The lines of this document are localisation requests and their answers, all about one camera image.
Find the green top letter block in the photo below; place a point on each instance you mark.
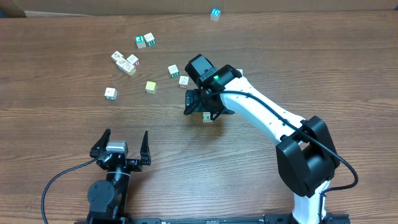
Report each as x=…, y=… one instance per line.
x=140, y=41

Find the green J letter block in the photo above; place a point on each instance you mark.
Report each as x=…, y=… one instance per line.
x=110, y=93

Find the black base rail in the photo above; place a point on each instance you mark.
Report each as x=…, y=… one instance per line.
x=265, y=219

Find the red side cluster block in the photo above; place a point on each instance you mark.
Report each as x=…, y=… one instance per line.
x=133, y=60

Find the red number three block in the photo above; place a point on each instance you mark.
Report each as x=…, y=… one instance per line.
x=183, y=81

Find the yellow side cluster block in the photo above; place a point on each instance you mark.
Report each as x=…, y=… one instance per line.
x=129, y=68

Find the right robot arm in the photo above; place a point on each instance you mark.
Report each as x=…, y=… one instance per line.
x=305, y=151

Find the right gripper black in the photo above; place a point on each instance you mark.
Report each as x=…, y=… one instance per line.
x=195, y=100

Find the green number four block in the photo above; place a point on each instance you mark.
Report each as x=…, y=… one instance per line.
x=206, y=116

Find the plain picture block left cluster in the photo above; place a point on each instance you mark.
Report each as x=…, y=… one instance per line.
x=116, y=56

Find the blue letter block far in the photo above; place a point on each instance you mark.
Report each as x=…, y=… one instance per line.
x=215, y=14

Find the yellow top number seven block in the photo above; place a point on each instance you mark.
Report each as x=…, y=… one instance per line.
x=151, y=87

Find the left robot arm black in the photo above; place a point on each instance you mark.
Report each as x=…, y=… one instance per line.
x=108, y=197

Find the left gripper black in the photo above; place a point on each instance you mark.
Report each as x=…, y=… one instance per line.
x=135, y=163

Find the green R centre block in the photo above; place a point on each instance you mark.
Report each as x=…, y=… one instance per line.
x=173, y=70

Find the blue side cluster block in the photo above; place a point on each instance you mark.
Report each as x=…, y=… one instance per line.
x=120, y=63

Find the green R side block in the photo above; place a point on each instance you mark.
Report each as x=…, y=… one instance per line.
x=149, y=39

